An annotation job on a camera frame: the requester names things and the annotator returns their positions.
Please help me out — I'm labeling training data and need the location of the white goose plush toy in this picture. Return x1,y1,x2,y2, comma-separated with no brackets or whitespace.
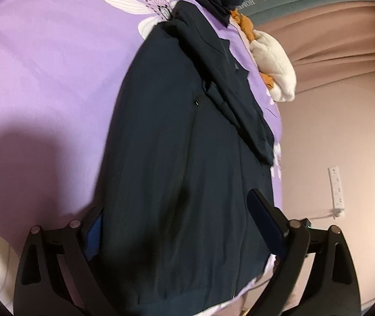
230,8,298,102

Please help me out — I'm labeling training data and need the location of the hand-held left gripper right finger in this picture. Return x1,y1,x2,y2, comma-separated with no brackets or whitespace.
246,188,362,316

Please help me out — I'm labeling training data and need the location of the white wall socket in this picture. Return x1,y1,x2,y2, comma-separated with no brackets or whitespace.
328,166,346,218

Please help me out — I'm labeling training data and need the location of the grey-green curtain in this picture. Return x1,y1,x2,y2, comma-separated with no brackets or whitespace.
238,0,375,30

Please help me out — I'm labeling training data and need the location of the pink curtain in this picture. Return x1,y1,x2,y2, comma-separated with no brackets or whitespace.
263,0,375,94

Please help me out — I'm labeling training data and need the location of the purple floral bedsheet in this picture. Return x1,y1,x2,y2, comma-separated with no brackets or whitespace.
0,0,285,316

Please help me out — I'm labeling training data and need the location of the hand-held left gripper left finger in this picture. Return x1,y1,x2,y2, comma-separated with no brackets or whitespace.
14,206,119,316

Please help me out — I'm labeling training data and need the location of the navy zip jacket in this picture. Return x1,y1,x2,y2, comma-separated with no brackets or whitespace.
93,0,285,313

